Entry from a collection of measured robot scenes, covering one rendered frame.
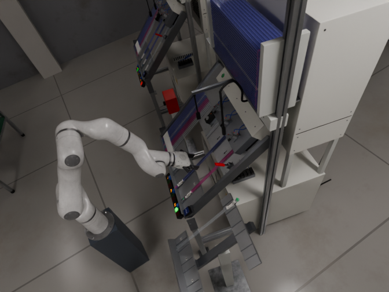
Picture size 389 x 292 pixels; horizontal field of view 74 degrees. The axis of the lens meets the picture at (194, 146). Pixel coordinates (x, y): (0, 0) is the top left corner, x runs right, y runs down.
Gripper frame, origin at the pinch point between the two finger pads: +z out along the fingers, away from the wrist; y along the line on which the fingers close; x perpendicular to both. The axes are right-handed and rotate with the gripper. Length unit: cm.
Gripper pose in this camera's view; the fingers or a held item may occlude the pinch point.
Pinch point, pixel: (194, 161)
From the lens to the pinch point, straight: 153.0
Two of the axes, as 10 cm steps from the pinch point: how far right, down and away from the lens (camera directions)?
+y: -2.9, -7.2, 6.3
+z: 8.5, 1.1, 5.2
